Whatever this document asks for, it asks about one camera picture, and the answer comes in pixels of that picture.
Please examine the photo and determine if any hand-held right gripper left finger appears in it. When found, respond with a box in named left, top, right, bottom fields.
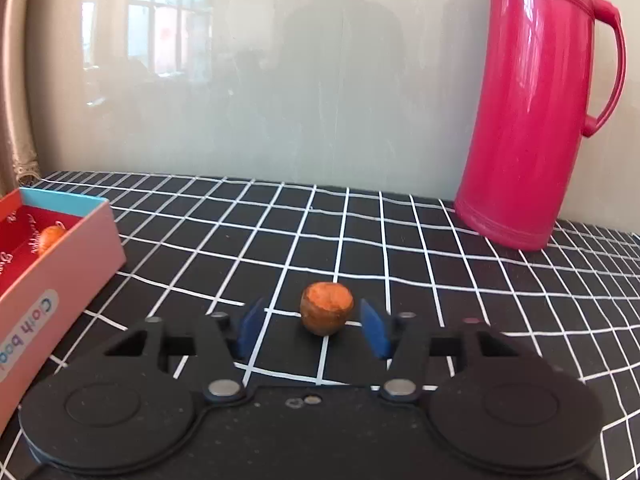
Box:
left=102, top=297, right=267, bottom=404

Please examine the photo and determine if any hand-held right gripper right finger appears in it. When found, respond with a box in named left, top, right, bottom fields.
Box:
left=360, top=299, right=522, bottom=404

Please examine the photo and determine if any brown-skinned carrot chunk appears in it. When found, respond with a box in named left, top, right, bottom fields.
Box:
left=300, top=282, right=356, bottom=336

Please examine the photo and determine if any pink cardboard box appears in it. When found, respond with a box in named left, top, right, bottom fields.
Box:
left=0, top=187, right=127, bottom=433

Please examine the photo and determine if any orange carrot chunk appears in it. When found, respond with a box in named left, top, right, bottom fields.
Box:
left=39, top=225, right=65, bottom=256

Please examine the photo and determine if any red thermos jug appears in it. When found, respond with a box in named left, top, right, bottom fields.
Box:
left=454, top=0, right=627, bottom=252

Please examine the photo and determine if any beige lace curtain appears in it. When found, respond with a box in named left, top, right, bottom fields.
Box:
left=0, top=0, right=41, bottom=196

